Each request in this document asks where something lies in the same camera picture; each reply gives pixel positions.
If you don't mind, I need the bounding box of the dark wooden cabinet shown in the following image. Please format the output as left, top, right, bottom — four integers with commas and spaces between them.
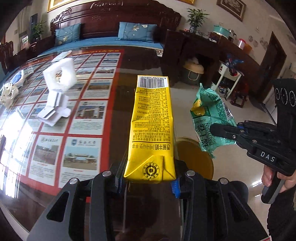
162, 30, 262, 98

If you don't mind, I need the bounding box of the yellow milk carton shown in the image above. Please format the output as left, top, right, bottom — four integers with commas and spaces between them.
123, 75, 177, 184

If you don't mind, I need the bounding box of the dark wooden door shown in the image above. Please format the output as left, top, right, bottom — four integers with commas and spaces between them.
258, 31, 287, 105

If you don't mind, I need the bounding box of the tall black speaker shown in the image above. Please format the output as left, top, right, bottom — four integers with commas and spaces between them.
30, 13, 38, 41

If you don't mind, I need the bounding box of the white flat packet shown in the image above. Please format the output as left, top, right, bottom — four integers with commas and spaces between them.
52, 51, 71, 62

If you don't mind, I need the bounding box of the person's right hand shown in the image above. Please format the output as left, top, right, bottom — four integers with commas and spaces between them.
261, 165, 296, 193

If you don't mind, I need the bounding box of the dark wooden side table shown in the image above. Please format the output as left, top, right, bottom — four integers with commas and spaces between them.
29, 35, 56, 55

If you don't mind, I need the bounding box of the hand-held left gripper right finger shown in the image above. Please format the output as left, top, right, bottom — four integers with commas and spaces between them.
171, 170, 271, 241

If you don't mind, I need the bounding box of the blue sofa seat pad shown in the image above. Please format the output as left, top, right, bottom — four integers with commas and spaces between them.
38, 37, 164, 58

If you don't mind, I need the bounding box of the gold framed painting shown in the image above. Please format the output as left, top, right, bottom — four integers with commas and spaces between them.
47, 0, 196, 12

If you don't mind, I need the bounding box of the dark carved wooden sofa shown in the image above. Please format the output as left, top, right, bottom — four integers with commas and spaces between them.
38, 0, 182, 58

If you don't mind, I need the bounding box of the potted green plant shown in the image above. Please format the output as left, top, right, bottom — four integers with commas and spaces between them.
32, 21, 47, 41

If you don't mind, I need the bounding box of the beige pet bed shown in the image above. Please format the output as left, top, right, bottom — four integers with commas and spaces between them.
183, 57, 205, 81

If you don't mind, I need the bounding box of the white plastic bag green print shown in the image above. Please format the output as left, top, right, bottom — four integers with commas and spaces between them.
0, 82, 19, 107

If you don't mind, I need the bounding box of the person's right forearm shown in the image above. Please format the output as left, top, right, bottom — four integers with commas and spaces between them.
267, 185, 296, 241

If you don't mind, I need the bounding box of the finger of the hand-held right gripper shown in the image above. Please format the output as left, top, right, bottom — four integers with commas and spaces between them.
211, 122, 251, 149
237, 120, 278, 133

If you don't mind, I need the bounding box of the green snack wrapper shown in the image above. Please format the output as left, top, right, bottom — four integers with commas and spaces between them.
190, 83, 237, 159

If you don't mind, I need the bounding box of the blue red toy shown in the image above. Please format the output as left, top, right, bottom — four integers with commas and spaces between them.
223, 54, 244, 76

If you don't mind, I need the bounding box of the teal cooking pot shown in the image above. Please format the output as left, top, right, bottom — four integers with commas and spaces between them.
213, 24, 229, 37

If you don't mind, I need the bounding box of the small red stool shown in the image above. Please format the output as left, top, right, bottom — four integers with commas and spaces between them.
230, 82, 249, 108

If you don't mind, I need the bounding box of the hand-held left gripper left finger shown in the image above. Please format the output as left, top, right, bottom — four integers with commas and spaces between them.
26, 170, 126, 241

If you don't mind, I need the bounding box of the white stool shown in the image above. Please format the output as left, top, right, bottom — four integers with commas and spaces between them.
210, 65, 243, 100

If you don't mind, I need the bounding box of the blue embroidered cushion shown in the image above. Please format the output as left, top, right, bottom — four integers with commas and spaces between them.
54, 23, 82, 45
116, 22, 157, 43

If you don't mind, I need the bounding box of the blue face mask pack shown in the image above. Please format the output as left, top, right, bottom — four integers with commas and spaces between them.
9, 71, 26, 87

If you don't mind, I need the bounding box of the printed table poster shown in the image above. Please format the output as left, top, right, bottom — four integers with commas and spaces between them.
0, 47, 123, 188

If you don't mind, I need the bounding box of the potted bamboo plant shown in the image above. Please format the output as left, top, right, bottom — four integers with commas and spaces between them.
186, 8, 210, 33

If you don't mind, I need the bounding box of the dark carved wooden armchair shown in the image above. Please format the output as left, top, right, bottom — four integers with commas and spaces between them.
0, 42, 14, 75

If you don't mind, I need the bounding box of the small dark framed picture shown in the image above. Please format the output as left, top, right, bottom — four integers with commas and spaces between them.
216, 0, 247, 22

